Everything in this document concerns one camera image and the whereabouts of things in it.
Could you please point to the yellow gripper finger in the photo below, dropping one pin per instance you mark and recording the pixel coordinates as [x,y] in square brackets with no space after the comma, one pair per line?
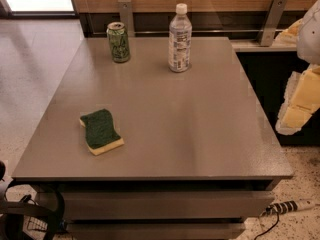
[301,100]
[289,35]

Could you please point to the grey table drawer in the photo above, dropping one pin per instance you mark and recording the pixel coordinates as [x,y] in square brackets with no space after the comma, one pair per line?
[157,231]
[165,205]

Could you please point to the green and yellow sponge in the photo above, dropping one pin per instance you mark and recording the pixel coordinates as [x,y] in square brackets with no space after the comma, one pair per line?
[100,134]

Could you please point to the right metal wall bracket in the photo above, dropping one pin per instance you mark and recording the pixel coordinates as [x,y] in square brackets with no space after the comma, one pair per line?
[266,34]

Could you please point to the left metal wall bracket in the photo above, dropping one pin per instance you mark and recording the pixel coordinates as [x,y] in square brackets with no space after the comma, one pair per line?
[126,15]

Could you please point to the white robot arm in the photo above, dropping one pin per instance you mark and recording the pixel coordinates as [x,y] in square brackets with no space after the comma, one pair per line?
[308,39]

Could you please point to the grey table drawer upper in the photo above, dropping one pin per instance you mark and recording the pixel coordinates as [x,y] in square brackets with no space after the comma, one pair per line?
[165,205]

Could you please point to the grey table drawer lower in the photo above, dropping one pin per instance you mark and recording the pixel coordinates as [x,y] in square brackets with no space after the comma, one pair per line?
[157,231]

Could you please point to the clear plastic water bottle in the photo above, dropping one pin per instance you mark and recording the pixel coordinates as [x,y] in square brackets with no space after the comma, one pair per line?
[180,32]

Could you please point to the black chair base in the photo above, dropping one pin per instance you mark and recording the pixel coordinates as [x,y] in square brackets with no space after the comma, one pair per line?
[13,213]

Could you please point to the metal wall bracket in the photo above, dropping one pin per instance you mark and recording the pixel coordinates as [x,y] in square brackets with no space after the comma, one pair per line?
[266,34]
[126,15]

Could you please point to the green soda can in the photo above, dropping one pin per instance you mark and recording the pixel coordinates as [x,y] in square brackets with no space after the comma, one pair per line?
[118,42]

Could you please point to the white power strip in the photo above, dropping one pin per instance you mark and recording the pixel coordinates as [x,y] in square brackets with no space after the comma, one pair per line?
[288,207]

